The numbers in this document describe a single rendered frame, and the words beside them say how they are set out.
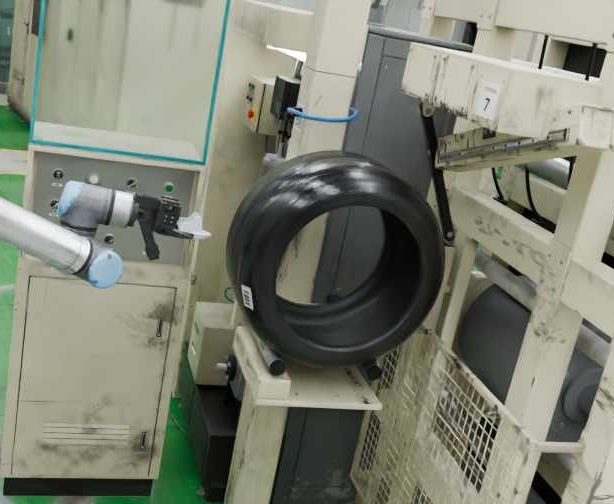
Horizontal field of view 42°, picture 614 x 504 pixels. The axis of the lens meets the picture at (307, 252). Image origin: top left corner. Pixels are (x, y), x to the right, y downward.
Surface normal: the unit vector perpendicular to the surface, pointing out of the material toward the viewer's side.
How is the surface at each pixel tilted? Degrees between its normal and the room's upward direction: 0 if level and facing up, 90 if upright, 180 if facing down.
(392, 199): 80
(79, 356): 90
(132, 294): 90
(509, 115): 90
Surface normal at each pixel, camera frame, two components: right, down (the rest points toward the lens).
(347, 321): -0.08, -0.53
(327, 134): 0.26, 0.33
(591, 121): 0.30, 0.03
